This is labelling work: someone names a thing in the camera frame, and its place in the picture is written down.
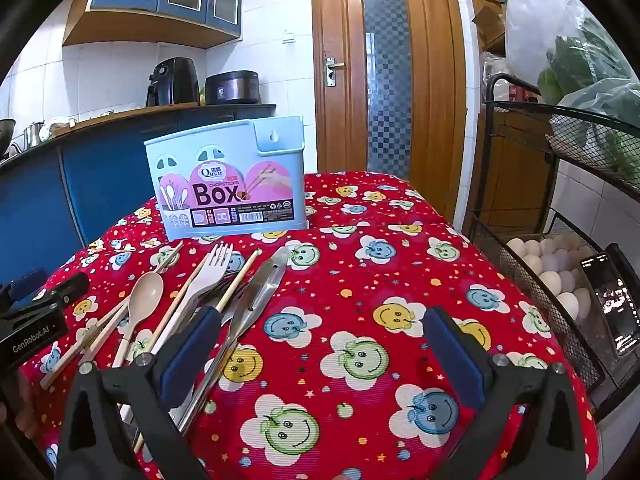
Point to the wooden door with glass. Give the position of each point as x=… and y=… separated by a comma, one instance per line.
x=340, y=135

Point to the light blue utensil box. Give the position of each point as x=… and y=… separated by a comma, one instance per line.
x=225, y=160

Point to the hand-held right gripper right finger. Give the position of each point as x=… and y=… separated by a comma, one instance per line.
x=450, y=345

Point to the black smartphone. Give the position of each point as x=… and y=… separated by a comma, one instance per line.
x=612, y=300

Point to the red smiley-flower tablecloth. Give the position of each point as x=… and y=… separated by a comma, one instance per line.
x=350, y=270

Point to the beige spoon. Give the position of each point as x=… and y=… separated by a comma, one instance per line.
x=145, y=292

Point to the steel bowl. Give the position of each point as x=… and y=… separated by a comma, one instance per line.
x=6, y=135

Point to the pile of white eggs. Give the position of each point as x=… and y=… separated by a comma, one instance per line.
x=545, y=265

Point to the blue base cabinet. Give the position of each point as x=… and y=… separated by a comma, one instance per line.
x=100, y=185

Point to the steel pot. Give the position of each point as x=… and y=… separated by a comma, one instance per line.
x=34, y=135

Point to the black air fryer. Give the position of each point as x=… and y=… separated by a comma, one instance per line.
x=172, y=82

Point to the dark rice cooker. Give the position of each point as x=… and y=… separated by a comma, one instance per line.
x=232, y=87

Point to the clear bag of vegetables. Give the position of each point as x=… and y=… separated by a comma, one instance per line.
x=605, y=120

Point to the white light switch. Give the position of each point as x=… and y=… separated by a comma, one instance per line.
x=288, y=35

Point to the cardboard box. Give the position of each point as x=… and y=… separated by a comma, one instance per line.
x=490, y=27

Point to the stainless steel tongs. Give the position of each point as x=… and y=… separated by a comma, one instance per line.
x=265, y=285

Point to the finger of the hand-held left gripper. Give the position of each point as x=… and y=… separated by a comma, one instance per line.
x=25, y=282
x=75, y=285

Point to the leafy green vegetables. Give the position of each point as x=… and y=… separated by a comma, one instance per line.
x=585, y=60

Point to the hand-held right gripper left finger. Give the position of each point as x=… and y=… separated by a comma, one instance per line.
x=192, y=340

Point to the white plastic bag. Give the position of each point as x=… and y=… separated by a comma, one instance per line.
x=540, y=20

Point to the beige fork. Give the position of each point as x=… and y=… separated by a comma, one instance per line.
x=212, y=272

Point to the wooden side cabinet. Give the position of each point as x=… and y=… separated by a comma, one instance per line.
x=515, y=170

